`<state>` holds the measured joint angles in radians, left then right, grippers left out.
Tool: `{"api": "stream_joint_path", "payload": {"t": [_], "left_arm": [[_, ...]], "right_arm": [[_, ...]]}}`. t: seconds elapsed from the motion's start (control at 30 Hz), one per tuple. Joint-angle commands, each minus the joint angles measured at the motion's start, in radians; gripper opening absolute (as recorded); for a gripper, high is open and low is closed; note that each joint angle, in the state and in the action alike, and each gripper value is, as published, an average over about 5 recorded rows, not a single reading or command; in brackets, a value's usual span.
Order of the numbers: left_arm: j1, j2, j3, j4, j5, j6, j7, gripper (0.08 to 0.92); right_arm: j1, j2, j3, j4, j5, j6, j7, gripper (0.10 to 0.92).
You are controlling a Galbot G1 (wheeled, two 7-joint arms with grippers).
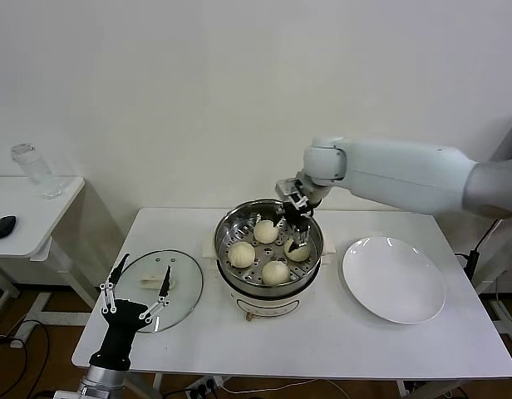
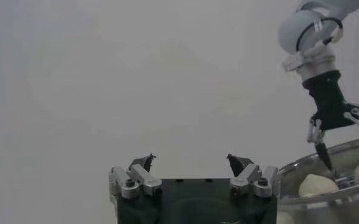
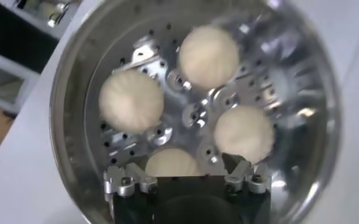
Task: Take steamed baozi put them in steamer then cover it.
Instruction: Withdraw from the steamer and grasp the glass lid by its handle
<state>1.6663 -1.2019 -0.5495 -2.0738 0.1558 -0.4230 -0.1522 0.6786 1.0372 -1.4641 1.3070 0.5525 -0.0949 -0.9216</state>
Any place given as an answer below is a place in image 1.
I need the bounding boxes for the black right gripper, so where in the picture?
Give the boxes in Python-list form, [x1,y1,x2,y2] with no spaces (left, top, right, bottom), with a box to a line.
[272,198,316,254]

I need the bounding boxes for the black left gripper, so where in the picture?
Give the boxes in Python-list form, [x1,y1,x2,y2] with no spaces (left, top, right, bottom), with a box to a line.
[88,253,173,370]

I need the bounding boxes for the glass lid with white handle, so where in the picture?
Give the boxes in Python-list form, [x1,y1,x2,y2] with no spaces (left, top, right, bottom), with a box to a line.
[111,249,204,333]

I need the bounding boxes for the white steamed baozi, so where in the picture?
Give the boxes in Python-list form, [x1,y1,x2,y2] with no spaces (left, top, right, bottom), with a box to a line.
[228,241,256,268]
[283,236,312,263]
[254,219,278,244]
[260,259,291,286]

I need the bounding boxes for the stainless steel steamer basket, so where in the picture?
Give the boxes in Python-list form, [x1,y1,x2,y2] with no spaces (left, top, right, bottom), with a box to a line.
[203,199,337,294]

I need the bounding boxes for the white electric cooker pot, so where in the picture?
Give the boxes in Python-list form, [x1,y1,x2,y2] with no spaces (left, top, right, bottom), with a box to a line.
[205,253,332,323]

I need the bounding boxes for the white round plate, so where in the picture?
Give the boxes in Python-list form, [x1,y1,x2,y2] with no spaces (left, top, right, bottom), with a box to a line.
[342,236,446,325]

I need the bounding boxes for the white side table with mouse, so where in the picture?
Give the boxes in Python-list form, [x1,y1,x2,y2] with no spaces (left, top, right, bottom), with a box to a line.
[0,176,103,333]

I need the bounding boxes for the black computer mouse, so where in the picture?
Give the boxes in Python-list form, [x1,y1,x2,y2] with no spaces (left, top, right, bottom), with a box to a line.
[0,214,18,241]

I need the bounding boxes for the clear glass jar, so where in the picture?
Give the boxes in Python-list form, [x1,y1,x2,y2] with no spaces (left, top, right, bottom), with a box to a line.
[10,143,63,201]

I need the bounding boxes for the black power adapter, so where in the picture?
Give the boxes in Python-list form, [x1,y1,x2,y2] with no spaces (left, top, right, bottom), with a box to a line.
[463,249,478,280]

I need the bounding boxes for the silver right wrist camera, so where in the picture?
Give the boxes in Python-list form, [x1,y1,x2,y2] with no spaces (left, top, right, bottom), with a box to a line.
[275,177,310,209]

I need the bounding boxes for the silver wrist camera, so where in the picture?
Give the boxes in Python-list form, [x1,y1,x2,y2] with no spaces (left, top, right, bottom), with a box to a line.
[52,386,89,399]
[275,177,310,209]

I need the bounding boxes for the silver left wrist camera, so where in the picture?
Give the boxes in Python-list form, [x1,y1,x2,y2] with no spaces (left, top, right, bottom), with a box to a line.
[52,386,89,399]

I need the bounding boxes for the black floor cable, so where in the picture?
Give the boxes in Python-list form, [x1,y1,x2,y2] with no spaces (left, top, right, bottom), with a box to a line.
[0,318,50,399]

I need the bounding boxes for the thin black adapter cable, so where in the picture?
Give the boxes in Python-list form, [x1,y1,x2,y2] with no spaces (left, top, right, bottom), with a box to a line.
[473,218,502,254]

